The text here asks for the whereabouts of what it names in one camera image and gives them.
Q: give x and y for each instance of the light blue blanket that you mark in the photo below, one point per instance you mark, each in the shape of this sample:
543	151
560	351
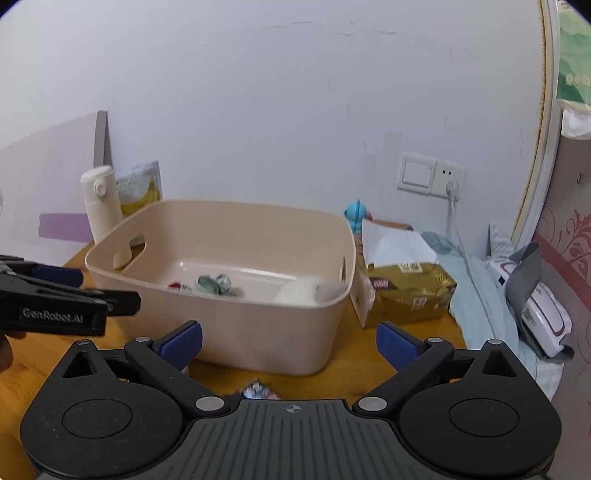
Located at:
480	300

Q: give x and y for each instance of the white wall switch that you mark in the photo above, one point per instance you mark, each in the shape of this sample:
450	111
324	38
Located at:
415	173

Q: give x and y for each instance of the person's left hand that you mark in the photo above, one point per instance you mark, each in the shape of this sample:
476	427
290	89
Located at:
4	354

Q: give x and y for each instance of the white blood pressure monitor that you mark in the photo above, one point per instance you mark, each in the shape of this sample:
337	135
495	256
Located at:
549	318
524	267

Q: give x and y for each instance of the white wall socket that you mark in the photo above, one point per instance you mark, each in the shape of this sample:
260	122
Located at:
450	173

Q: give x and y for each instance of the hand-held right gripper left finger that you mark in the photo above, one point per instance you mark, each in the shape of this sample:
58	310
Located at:
179	345

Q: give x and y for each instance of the green plaid scrunchie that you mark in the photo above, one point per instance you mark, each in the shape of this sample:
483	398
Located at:
210	285

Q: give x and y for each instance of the hanging green tissue pack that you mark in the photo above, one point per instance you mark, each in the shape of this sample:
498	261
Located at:
575	60

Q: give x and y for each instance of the banana print snack bag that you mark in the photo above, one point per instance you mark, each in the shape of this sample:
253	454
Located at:
141	189

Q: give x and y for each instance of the blue toy figurine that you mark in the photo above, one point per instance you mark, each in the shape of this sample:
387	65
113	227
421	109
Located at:
358	217

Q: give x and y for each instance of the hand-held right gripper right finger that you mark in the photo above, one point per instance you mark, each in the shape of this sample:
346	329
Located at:
396	346

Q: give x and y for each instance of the gold tissue pack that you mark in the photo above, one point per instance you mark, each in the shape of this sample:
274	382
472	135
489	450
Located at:
406	290

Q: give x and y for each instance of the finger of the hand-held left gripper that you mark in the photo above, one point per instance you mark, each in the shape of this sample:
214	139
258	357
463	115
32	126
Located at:
57	275
117	302

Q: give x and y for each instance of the red floral padded headboard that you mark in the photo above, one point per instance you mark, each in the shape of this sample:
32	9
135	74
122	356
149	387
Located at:
568	240

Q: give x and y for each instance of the beige plastic storage basin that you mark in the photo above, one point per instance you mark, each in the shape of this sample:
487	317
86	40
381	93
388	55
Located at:
258	337

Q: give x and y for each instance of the white fluffy plush toy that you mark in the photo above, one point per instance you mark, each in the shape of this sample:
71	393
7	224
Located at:
300	293

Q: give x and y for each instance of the white thermos bottle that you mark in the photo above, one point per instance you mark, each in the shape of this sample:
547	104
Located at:
99	203

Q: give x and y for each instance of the purple patterned box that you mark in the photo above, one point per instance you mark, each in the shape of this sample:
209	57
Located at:
258	391

